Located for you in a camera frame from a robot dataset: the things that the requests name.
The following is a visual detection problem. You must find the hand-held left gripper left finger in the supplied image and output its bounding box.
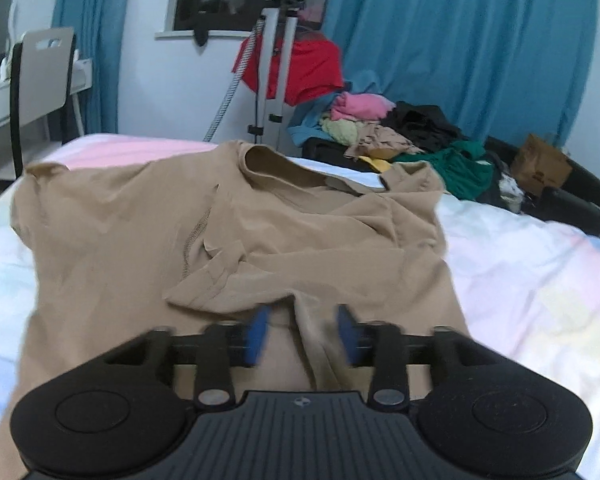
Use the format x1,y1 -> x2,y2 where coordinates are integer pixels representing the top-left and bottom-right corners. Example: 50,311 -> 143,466
102,306 -> 273,408

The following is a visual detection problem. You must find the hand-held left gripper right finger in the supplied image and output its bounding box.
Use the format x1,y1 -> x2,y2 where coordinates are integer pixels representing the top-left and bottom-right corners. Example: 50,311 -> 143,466
334,304 -> 501,408

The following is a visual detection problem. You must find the tan printed t-shirt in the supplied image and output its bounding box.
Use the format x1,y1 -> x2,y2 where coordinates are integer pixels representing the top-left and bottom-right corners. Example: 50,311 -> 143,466
0,141 -> 473,480

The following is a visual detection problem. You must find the yellow garment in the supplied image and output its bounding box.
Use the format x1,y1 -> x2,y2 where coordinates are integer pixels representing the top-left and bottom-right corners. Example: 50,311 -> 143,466
357,156 -> 392,173

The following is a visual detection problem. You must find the pastel bed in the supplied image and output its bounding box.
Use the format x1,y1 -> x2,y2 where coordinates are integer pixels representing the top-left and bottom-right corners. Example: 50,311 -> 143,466
0,132 -> 600,480

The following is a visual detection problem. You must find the light brown garment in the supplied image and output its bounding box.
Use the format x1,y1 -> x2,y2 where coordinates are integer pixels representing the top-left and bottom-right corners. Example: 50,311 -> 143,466
344,125 -> 426,158

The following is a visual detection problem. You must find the green garment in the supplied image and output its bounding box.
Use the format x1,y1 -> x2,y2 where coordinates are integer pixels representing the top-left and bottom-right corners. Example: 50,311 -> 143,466
392,141 -> 493,201

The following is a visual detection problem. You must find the yellow-green garment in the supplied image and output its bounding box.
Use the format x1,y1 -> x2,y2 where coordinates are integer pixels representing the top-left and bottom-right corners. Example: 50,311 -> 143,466
321,117 -> 358,145

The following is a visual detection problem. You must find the blue garment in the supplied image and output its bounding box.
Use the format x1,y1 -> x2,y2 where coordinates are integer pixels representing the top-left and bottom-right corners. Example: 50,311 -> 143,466
286,71 -> 381,148

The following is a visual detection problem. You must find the white patterned cloth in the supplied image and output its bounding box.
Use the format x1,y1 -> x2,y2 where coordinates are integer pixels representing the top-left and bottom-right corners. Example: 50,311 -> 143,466
497,170 -> 526,211

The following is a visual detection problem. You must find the black garment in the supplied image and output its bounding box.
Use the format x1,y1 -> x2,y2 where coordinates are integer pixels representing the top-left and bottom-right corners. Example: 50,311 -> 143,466
382,101 -> 468,153

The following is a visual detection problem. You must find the pink garment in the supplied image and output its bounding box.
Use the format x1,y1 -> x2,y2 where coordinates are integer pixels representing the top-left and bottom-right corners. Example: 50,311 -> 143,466
330,91 -> 396,123

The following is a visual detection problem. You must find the brown paper bag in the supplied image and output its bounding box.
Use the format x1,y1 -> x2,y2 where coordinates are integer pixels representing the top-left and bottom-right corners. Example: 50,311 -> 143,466
510,134 -> 573,196

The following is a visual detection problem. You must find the black sofa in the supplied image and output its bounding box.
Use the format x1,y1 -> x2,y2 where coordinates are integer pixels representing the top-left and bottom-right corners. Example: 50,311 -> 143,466
300,135 -> 600,241

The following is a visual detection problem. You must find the red garment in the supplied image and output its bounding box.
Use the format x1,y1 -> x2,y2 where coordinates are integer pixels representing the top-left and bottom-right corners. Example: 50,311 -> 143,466
231,40 -> 345,107

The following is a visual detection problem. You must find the garment steamer stand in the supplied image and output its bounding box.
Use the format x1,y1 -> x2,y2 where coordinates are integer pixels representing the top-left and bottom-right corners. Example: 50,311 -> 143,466
202,0 -> 306,153

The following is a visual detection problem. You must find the wide blue curtain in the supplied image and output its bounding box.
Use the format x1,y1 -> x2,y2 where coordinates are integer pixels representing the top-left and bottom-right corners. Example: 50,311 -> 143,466
325,0 -> 598,148

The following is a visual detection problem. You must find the grey chair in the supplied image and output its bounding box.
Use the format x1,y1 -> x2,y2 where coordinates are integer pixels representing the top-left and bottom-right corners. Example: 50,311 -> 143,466
9,27 -> 86,181

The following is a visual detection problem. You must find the narrow blue curtain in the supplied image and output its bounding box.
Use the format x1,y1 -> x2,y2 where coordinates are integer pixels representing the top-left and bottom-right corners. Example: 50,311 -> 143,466
51,0 -> 131,136

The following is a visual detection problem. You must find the white desk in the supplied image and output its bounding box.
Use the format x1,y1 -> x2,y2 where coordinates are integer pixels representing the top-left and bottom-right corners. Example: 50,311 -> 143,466
0,57 -> 93,136

